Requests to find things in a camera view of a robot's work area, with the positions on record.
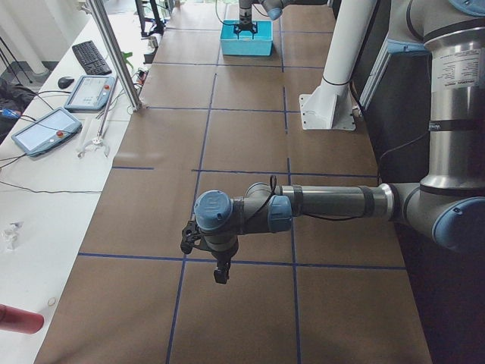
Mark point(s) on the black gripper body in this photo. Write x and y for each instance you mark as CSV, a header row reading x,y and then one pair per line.
x,y
245,17
223,257

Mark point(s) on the teach pendant tablet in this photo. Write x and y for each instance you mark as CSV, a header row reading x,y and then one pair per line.
x,y
90,93
49,132

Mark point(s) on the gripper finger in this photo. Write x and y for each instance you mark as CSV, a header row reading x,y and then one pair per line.
x,y
219,276
225,275

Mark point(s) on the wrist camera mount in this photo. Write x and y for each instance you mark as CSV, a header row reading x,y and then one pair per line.
x,y
192,237

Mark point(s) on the black computer mouse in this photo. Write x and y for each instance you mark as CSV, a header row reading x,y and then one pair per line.
x,y
65,82

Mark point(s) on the teal plastic bin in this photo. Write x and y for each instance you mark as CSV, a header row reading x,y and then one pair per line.
x,y
246,43

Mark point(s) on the aluminium frame post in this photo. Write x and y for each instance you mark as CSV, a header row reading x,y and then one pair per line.
x,y
98,12

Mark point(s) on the crumpled white paper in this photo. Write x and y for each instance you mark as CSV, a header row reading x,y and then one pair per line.
x,y
11,235

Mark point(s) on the far teach pendant tablet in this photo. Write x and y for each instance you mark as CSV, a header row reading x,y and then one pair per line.
x,y
90,93

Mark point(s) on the red cylinder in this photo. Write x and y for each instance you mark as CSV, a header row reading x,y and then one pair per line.
x,y
20,321

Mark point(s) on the near teach pendant tablet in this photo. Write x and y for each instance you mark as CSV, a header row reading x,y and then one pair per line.
x,y
49,132

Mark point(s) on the black keyboard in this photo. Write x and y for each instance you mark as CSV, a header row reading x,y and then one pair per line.
x,y
90,58

